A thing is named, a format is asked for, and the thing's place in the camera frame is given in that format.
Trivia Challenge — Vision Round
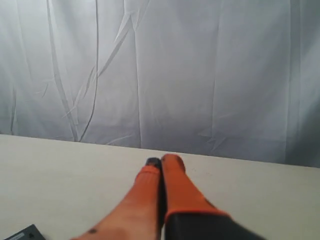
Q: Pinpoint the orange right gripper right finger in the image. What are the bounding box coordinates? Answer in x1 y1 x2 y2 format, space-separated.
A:
161 154 253 240

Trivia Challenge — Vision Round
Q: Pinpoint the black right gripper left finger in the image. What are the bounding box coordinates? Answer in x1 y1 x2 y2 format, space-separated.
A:
75 157 165 240

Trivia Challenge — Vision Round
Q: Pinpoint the grey wrinkled backdrop curtain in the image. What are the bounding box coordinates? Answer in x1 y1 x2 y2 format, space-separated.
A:
0 0 320 167

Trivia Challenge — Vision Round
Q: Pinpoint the black rectangular network box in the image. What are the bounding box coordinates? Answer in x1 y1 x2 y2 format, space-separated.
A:
4 224 46 240

